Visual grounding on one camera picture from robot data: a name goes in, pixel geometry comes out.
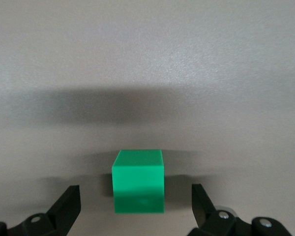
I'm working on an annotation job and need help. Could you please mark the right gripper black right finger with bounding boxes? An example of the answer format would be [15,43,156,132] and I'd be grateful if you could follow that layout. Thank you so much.
[188,183,294,236]

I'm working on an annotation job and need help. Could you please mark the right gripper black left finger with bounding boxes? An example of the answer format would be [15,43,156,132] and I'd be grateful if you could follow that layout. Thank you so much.
[0,184,82,236]

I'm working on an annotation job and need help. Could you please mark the green cube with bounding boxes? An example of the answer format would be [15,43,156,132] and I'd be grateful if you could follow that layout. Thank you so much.
[112,149,166,214]

